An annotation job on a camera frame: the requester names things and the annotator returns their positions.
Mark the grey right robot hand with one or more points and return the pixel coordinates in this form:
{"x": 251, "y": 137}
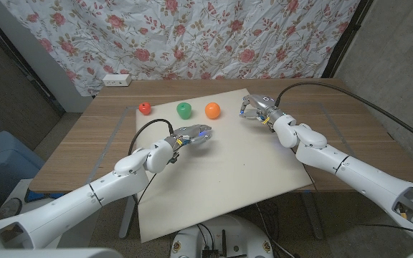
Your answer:
{"x": 264, "y": 105}

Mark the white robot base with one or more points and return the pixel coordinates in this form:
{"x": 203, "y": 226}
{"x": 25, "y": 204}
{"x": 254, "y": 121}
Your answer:
{"x": 192, "y": 236}

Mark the cream foam board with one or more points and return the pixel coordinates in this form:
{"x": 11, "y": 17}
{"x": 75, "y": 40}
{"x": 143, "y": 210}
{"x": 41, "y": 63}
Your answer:
{"x": 228, "y": 168}

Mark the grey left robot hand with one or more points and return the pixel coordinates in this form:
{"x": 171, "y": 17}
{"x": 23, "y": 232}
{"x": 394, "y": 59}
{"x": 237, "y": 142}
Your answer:
{"x": 190, "y": 134}

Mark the floral backdrop cloth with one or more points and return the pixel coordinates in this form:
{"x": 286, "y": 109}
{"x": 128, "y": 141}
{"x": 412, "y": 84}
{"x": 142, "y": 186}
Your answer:
{"x": 192, "y": 36}

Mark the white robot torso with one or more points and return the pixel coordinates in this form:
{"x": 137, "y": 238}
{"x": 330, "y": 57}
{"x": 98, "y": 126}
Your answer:
{"x": 48, "y": 253}

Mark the grey metal table leg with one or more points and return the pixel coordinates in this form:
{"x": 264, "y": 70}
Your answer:
{"x": 314, "y": 218}
{"x": 125, "y": 218}

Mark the white power strip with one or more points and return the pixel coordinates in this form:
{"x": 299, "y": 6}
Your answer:
{"x": 117, "y": 80}

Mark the black backdrop stand pole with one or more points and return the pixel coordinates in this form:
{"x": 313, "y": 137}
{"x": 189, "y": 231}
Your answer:
{"x": 346, "y": 36}
{"x": 20, "y": 68}

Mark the orange ball toy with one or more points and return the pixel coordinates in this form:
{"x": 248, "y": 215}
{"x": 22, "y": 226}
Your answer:
{"x": 212, "y": 110}

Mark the grey sneaker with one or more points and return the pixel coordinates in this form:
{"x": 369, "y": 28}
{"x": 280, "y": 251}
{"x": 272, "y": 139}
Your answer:
{"x": 11, "y": 207}

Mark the blue storage bin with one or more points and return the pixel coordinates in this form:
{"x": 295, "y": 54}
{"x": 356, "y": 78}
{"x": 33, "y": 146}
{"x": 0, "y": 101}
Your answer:
{"x": 5, "y": 161}

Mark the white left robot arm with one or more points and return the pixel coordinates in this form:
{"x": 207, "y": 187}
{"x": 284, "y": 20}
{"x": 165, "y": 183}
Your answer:
{"x": 77, "y": 200}

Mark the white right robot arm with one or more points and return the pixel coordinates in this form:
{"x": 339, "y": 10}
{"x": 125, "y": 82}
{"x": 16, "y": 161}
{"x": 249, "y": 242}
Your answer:
{"x": 371, "y": 175}

